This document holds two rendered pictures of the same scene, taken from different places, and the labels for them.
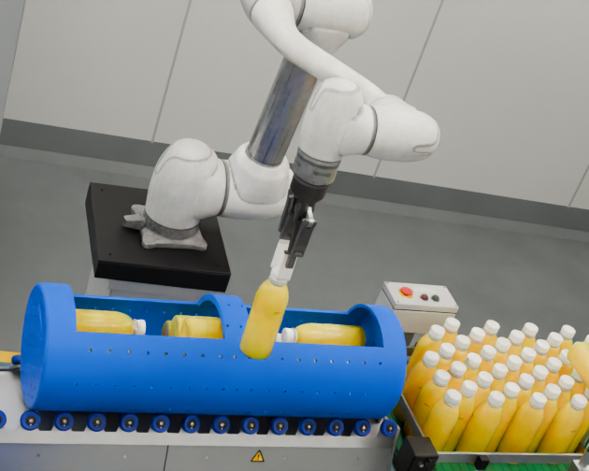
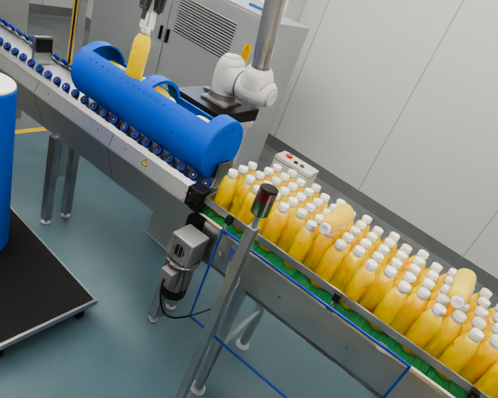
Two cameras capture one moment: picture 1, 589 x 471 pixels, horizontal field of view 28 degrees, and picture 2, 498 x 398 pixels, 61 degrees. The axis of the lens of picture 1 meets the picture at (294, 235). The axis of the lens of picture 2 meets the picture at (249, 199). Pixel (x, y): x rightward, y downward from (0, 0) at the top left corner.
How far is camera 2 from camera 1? 2.48 m
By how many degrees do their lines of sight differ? 44
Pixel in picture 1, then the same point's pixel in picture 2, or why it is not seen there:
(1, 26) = not seen: hidden behind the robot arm
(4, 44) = not seen: hidden behind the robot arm
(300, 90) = (265, 16)
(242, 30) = (413, 149)
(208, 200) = (228, 79)
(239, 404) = (134, 118)
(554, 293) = not seen: outside the picture
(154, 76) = (367, 159)
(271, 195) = (252, 85)
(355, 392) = (182, 137)
